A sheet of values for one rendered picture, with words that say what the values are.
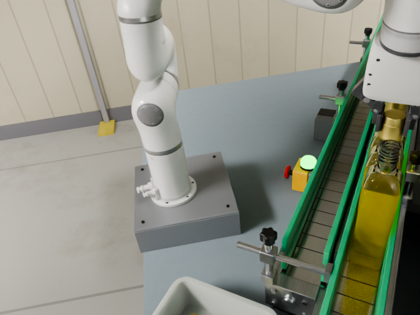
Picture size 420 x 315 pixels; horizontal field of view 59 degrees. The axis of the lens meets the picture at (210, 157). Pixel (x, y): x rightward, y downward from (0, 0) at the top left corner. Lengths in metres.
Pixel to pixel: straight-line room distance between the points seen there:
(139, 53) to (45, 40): 2.25
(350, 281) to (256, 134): 0.73
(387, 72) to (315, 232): 0.38
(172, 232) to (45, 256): 1.34
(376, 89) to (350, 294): 0.36
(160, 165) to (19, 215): 1.73
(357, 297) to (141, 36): 0.62
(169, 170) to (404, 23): 0.60
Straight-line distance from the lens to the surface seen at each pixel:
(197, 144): 1.33
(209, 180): 1.03
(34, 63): 3.08
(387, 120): 0.66
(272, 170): 1.19
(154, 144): 0.87
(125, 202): 2.33
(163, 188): 0.95
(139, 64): 0.78
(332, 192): 0.92
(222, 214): 0.93
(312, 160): 1.06
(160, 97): 0.81
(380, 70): 0.58
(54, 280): 2.08
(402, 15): 0.52
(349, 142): 1.10
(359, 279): 0.77
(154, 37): 0.77
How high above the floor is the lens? 1.49
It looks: 36 degrees down
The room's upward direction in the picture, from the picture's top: 7 degrees counter-clockwise
